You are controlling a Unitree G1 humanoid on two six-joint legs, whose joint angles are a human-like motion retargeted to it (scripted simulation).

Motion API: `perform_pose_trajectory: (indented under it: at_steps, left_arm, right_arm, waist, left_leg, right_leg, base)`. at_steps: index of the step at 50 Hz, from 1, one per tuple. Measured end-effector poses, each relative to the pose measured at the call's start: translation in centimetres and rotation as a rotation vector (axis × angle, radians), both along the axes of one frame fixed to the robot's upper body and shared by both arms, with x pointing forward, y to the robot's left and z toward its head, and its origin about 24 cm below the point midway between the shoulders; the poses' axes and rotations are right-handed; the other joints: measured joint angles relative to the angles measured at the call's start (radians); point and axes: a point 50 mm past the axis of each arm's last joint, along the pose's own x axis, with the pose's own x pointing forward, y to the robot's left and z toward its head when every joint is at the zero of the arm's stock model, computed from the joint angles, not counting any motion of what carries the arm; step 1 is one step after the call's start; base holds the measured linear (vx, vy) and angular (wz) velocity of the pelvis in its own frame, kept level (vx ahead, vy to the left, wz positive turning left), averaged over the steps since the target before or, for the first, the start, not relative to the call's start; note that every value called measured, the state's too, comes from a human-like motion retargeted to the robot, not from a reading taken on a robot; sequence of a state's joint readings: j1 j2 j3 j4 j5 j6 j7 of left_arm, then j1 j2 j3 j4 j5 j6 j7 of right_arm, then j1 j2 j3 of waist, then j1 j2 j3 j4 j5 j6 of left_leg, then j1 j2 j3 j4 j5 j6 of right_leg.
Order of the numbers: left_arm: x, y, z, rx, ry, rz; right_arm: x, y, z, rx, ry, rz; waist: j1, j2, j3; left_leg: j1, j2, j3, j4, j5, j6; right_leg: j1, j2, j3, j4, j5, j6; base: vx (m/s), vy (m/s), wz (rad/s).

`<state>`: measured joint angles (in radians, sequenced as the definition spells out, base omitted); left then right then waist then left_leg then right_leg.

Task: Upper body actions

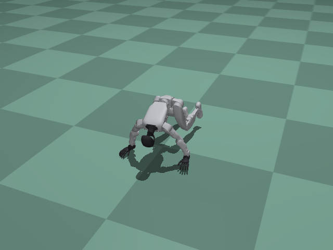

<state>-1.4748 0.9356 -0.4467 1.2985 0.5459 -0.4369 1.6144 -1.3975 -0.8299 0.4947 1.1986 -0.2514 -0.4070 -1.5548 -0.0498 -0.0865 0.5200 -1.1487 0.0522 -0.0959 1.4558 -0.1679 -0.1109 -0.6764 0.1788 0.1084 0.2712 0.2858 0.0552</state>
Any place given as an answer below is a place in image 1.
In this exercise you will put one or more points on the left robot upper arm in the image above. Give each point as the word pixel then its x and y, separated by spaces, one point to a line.
pixel 167 128

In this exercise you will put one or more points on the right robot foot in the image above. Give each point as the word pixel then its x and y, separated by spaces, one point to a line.
pixel 186 110

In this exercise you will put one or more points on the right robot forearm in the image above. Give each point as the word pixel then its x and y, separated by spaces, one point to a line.
pixel 132 139

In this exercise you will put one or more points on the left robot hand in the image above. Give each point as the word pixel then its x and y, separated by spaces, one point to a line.
pixel 185 161

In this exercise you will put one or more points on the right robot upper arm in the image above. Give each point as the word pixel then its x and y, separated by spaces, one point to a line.
pixel 138 125

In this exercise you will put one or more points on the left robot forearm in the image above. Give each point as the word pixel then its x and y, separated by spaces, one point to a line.
pixel 183 147

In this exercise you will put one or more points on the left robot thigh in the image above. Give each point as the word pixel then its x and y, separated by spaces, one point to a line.
pixel 179 113

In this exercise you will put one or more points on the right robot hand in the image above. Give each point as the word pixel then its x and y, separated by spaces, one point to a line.
pixel 125 150

